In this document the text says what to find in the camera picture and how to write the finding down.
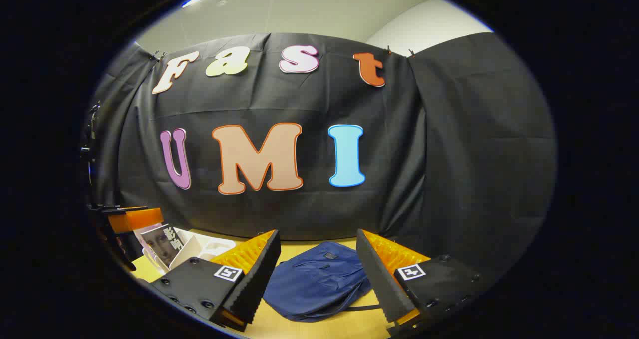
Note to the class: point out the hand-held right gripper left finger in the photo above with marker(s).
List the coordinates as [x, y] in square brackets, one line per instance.
[257, 284]

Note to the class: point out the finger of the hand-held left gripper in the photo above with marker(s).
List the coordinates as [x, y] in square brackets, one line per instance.
[135, 219]

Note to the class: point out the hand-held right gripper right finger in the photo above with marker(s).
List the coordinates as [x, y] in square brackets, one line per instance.
[382, 284]

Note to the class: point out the black portrait cover book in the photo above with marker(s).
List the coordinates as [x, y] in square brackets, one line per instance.
[162, 244]

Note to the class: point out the blue schoolbag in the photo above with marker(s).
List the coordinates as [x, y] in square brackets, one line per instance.
[314, 284]

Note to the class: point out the white bookshelf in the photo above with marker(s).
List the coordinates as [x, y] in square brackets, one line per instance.
[209, 246]

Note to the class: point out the black backdrop cloth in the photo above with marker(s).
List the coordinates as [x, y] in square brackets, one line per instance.
[449, 154]

